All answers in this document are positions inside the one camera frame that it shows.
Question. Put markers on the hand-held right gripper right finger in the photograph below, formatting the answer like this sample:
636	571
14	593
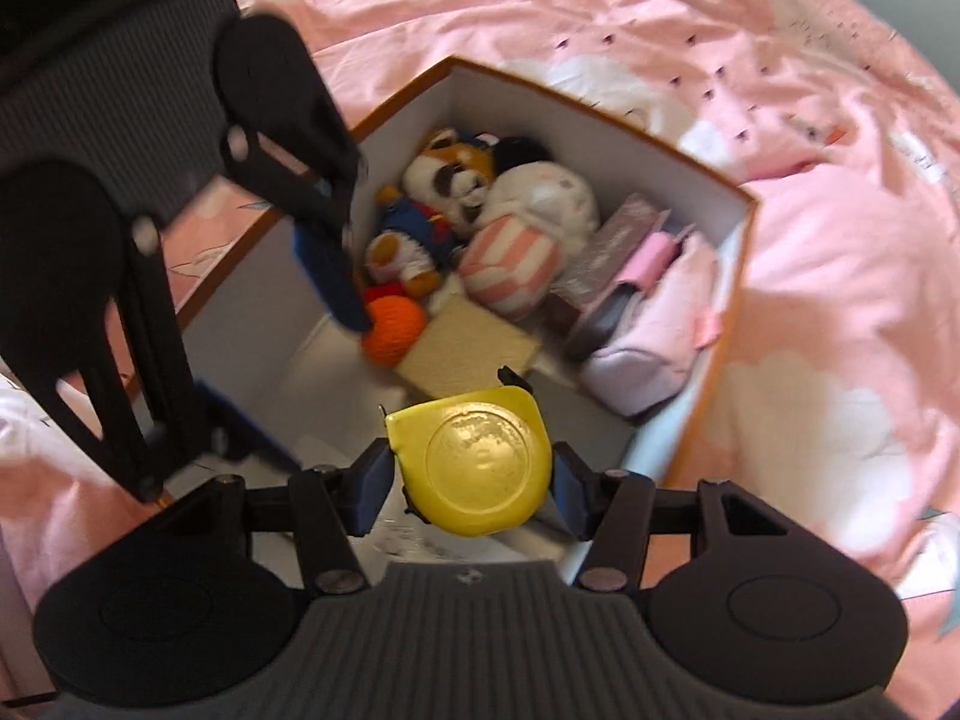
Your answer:
570	495

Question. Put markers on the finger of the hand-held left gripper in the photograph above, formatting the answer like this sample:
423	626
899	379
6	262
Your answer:
240	420
337	285

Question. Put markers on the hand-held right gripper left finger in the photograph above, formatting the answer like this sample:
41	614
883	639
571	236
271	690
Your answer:
373	484

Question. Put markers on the orange knitted ball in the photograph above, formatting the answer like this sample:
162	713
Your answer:
397	330

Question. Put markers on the brown plush bear blue outfit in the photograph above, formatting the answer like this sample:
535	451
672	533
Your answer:
420	225

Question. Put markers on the yellow tape measure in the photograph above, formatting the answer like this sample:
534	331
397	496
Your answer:
472	457

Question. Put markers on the tan sponge block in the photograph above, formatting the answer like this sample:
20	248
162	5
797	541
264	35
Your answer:
472	349

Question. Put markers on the dark grey case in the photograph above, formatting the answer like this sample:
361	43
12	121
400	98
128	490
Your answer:
600	326

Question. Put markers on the pink pouch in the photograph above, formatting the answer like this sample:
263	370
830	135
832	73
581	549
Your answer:
660	345

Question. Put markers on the white plush pink striped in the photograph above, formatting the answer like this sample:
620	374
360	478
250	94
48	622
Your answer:
525	255

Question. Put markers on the pink wallet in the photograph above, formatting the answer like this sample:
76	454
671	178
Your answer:
649	259

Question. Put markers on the orange cardboard box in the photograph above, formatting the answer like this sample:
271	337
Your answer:
600	142

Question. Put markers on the pink printed blanket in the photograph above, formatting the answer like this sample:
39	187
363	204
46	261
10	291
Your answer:
825	277

